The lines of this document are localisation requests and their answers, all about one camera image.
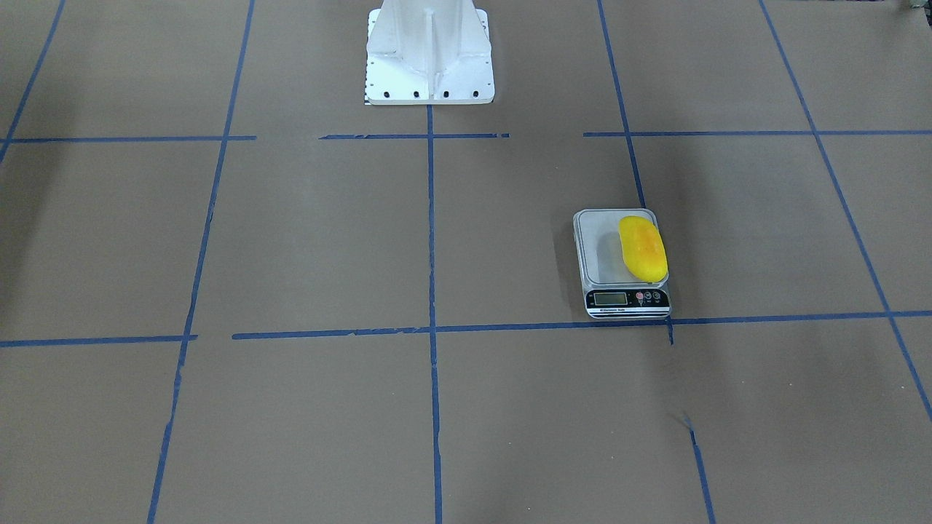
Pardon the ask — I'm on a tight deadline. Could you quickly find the silver digital kitchen scale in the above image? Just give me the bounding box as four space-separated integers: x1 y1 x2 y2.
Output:
573 208 671 319

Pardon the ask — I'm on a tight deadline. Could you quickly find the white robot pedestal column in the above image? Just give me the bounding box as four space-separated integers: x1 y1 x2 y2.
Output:
364 1 496 106

